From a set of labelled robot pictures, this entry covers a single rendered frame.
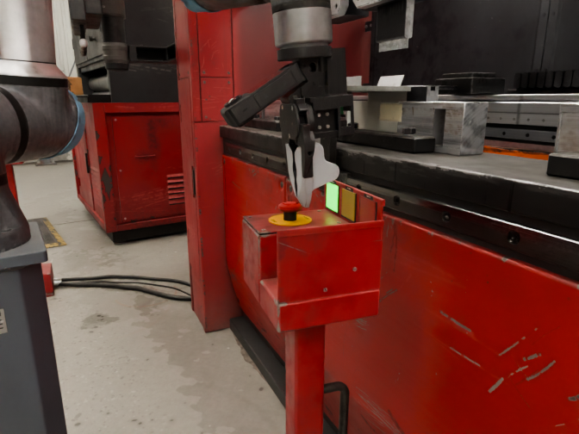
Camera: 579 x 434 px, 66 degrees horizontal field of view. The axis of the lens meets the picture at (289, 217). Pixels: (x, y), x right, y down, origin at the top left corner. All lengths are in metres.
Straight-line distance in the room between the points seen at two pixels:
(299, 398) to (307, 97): 0.49
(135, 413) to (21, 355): 0.91
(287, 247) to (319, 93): 0.21
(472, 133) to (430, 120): 0.09
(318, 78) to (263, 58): 1.24
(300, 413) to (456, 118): 0.59
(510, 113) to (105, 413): 1.45
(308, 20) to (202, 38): 1.21
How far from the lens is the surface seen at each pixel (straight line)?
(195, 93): 1.75
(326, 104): 0.59
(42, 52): 0.81
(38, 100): 0.79
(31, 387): 0.78
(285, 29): 0.59
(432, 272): 0.78
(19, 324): 0.73
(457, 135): 0.88
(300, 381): 0.78
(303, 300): 0.63
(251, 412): 1.56
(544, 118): 1.08
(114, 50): 2.26
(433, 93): 0.97
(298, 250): 0.60
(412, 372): 0.89
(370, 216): 0.66
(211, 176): 1.78
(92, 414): 1.67
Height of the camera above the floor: 0.98
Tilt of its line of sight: 15 degrees down
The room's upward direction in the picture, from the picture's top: straight up
